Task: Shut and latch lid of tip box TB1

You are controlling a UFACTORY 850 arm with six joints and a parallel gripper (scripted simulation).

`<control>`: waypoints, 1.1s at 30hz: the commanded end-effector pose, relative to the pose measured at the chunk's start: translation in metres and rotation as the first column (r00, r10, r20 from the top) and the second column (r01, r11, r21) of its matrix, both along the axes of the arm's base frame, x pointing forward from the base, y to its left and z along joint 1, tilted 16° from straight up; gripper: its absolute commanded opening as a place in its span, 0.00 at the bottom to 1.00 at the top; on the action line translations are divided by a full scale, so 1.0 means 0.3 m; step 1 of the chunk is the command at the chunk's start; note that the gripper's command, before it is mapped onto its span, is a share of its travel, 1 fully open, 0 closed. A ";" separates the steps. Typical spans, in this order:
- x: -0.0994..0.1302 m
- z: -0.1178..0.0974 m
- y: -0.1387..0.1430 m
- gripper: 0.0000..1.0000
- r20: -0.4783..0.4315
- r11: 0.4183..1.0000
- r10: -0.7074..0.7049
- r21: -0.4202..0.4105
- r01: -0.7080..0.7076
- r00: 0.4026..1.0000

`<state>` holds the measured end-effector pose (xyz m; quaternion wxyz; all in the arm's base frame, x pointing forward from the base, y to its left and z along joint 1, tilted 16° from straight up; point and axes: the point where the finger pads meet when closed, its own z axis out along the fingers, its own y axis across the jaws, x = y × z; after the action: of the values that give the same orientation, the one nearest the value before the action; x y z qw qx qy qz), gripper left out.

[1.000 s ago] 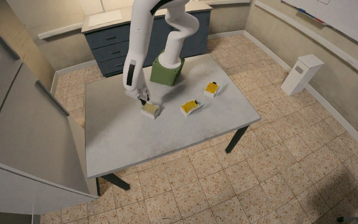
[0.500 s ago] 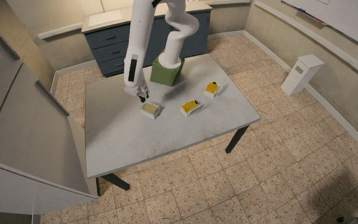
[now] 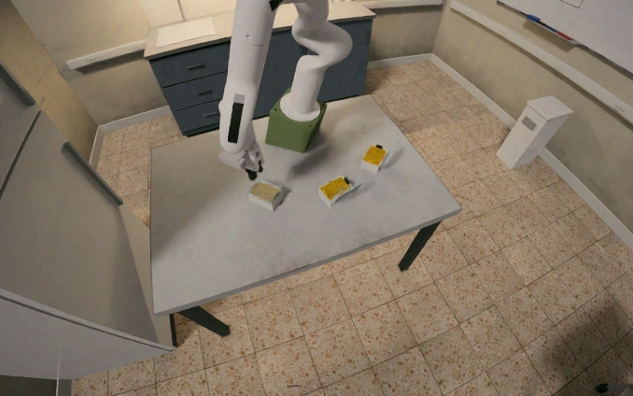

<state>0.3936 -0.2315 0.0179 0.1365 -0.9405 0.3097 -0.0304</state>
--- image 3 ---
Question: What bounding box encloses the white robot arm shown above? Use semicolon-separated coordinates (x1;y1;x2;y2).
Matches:
218;0;352;170

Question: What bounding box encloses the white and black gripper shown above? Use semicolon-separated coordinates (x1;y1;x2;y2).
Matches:
242;143;264;181

